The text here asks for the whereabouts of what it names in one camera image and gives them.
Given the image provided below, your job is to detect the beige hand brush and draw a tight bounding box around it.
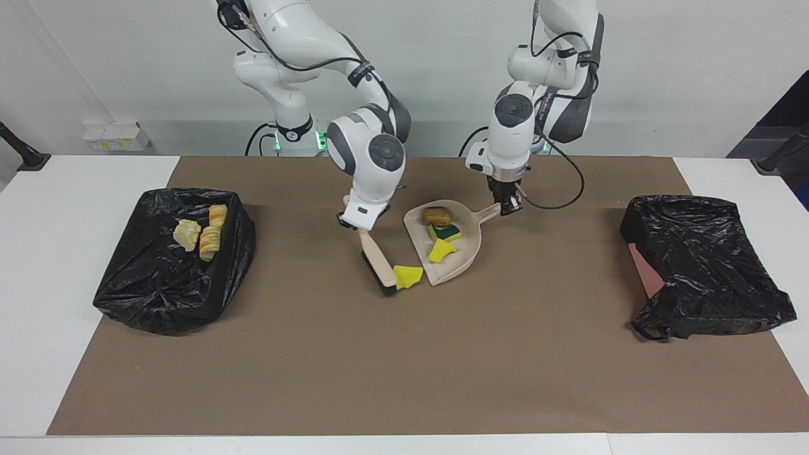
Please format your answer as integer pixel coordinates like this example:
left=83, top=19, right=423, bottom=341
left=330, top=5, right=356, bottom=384
left=343, top=195, right=399, bottom=296

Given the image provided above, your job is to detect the beige plastic dustpan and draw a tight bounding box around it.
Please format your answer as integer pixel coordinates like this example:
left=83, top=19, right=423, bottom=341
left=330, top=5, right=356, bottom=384
left=403, top=200, right=520, bottom=287

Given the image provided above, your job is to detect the thick yellow sponge piece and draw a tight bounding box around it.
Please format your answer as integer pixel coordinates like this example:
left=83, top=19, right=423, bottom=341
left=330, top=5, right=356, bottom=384
left=393, top=265, right=424, bottom=290

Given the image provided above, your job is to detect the pale bread piece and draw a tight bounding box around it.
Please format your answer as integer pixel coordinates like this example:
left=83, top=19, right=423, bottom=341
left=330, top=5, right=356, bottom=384
left=199, top=226, right=222, bottom=262

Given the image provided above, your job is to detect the pale bread chunk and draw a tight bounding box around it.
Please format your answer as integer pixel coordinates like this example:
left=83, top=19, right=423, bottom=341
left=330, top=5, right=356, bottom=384
left=173, top=219, right=202, bottom=252

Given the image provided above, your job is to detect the pink bin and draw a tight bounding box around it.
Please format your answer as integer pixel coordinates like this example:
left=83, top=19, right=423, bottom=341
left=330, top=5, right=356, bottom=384
left=628, top=243, right=666, bottom=298

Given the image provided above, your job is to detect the black bag lined bin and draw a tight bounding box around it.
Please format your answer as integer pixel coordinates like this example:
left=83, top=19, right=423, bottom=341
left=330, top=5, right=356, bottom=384
left=93, top=187, right=257, bottom=336

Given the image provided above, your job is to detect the loose black trash bag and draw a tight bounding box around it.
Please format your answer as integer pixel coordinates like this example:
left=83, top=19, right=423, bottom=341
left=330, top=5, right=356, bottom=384
left=619, top=195, right=797, bottom=341

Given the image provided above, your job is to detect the brown table mat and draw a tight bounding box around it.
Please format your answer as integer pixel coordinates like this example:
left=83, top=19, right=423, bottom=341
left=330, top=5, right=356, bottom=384
left=46, top=156, right=809, bottom=435

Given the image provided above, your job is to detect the dark grey stand pole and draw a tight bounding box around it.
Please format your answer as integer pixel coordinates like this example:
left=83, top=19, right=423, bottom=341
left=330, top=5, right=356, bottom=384
left=751, top=123, right=809, bottom=174

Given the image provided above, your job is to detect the dark background panel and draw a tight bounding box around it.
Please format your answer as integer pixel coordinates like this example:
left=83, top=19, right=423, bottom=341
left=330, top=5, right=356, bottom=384
left=727, top=68, right=809, bottom=210

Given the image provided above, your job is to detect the black stand with foot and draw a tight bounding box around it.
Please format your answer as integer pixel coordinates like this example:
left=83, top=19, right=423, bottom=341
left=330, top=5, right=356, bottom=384
left=0, top=121, right=51, bottom=173

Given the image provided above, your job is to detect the left arm gripper cable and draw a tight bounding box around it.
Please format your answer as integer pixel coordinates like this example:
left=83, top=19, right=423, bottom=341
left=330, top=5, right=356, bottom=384
left=518, top=0, right=601, bottom=211

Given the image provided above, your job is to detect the black base cable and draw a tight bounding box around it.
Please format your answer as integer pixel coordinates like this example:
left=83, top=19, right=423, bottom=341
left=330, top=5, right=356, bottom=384
left=458, top=126, right=489, bottom=157
left=244, top=122, right=279, bottom=157

